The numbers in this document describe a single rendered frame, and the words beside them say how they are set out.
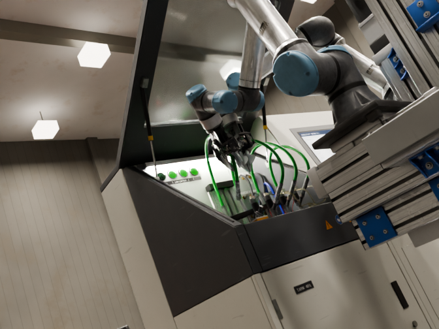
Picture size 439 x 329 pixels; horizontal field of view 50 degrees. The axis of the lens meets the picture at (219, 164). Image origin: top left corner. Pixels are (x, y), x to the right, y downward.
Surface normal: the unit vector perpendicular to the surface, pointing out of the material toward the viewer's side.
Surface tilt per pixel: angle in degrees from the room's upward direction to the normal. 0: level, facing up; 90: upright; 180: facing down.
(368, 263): 90
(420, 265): 90
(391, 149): 90
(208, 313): 90
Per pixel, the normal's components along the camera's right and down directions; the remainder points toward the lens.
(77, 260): 0.58, -0.47
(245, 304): -0.79, 0.11
